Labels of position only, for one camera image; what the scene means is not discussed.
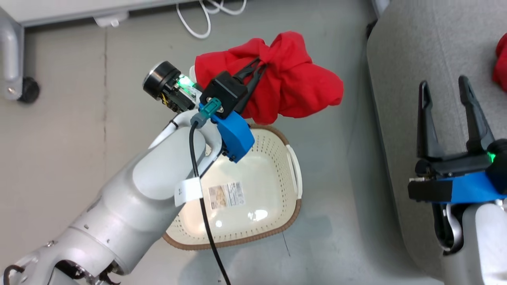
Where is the white looped cable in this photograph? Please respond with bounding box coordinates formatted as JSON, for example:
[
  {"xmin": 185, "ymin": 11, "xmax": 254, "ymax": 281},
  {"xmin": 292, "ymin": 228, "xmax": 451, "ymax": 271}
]
[{"xmin": 176, "ymin": 0, "xmax": 248, "ymax": 40}]

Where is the black left arm cable teal plug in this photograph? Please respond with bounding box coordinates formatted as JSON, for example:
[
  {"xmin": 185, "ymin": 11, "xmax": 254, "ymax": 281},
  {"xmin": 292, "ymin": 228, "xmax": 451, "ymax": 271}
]
[{"xmin": 189, "ymin": 99, "xmax": 233, "ymax": 285}]

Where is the grey partition foot with caster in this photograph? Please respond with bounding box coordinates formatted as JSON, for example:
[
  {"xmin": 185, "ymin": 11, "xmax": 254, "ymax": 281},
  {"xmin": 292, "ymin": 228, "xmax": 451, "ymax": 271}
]
[{"xmin": 0, "ymin": 7, "xmax": 25, "ymax": 101}]

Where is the black caster wheel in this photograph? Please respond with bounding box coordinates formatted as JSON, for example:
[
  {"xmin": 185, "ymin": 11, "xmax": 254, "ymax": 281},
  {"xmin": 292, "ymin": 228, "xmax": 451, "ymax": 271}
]
[{"xmin": 17, "ymin": 76, "xmax": 41, "ymax": 105}]

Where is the white cable label tag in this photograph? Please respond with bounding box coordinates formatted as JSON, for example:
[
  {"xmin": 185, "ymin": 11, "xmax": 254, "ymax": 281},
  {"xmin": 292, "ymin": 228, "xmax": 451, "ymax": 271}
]
[{"xmin": 174, "ymin": 177, "xmax": 204, "ymax": 207}]

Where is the grey fabric sofa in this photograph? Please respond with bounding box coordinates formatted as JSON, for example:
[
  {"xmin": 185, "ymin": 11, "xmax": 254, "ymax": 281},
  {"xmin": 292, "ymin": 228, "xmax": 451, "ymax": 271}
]
[{"xmin": 366, "ymin": 0, "xmax": 507, "ymax": 285}]

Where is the red and white garment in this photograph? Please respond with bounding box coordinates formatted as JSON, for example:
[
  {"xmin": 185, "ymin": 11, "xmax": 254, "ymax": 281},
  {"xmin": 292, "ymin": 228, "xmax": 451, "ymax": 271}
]
[{"xmin": 194, "ymin": 31, "xmax": 345, "ymax": 125}]

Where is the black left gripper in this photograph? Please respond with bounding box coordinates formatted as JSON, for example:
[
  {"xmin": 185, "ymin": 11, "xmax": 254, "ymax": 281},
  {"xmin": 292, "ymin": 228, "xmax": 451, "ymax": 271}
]
[{"xmin": 143, "ymin": 58, "xmax": 267, "ymax": 116}]

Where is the white power adapter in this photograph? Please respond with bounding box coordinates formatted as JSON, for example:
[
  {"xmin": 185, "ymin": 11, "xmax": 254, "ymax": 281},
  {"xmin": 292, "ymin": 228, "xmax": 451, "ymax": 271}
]
[{"xmin": 93, "ymin": 11, "xmax": 130, "ymax": 29}]

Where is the large white partition panel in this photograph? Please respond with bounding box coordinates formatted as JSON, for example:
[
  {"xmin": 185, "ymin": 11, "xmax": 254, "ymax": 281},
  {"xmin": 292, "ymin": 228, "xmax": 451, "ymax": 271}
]
[{"xmin": 0, "ymin": 0, "xmax": 200, "ymax": 27}]

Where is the cream perforated laundry basket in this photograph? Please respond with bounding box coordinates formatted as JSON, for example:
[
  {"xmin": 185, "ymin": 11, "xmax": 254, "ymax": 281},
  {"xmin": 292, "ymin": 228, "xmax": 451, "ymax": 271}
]
[{"xmin": 162, "ymin": 123, "xmax": 304, "ymax": 251}]

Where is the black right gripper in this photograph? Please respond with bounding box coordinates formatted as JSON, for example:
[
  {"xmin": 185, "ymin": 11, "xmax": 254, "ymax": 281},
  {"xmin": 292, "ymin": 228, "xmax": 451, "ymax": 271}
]
[{"xmin": 415, "ymin": 75, "xmax": 507, "ymax": 195}]

